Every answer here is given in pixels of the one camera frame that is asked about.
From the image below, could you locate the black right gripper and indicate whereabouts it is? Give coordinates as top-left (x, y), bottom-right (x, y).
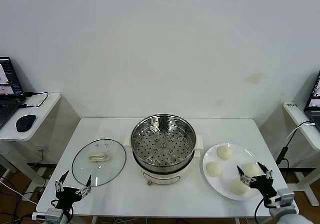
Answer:
top-left (236, 162), bottom-right (278, 205)

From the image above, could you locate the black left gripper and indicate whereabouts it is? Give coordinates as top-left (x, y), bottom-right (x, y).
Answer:
top-left (54, 170), bottom-right (93, 210)

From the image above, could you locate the white steamed baozi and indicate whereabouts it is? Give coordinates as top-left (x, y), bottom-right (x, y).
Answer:
top-left (242, 162), bottom-right (262, 177)
top-left (229, 178), bottom-right (249, 195)
top-left (216, 145), bottom-right (233, 161)
top-left (205, 161), bottom-right (223, 178)

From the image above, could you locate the round glass pot lid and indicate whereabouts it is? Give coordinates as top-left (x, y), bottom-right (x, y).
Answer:
top-left (71, 138), bottom-right (127, 187)

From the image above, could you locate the stainless steel steamer basket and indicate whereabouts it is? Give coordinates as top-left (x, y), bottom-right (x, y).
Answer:
top-left (123, 113), bottom-right (204, 168)

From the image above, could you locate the white round plate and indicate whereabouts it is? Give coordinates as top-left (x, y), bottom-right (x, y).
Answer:
top-left (201, 142), bottom-right (267, 201)

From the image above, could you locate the white side table with label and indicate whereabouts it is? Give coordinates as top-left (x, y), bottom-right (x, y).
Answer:
top-left (282, 101), bottom-right (320, 206)

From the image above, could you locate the white side table with mouse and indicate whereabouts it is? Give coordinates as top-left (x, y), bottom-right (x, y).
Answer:
top-left (0, 92), bottom-right (62, 192)

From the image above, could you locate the black computer mouse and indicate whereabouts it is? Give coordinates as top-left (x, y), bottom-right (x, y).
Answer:
top-left (15, 114), bottom-right (37, 133)

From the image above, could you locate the dark laptop without mouse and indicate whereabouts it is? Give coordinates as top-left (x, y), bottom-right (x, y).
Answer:
top-left (303, 70), bottom-right (320, 132)

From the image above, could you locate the cream electric cooking pot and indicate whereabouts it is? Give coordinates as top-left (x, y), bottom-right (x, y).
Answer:
top-left (131, 146), bottom-right (201, 186)

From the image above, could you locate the black laptop with mouse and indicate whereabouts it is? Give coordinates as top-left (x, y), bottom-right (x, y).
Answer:
top-left (0, 56), bottom-right (27, 131)

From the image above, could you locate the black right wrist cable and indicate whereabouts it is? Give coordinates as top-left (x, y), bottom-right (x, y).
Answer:
top-left (253, 197), bottom-right (266, 222)

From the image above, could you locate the white and black hanging cable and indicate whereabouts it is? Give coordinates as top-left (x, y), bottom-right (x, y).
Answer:
top-left (274, 120), bottom-right (316, 168)

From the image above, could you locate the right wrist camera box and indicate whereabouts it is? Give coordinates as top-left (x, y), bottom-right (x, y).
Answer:
top-left (276, 188), bottom-right (296, 209)

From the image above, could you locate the white floor cable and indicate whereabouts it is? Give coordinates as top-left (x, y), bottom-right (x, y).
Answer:
top-left (0, 177), bottom-right (38, 206)

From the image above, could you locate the black laptop power cable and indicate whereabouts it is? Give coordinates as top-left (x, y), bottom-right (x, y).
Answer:
top-left (19, 91), bottom-right (50, 109)

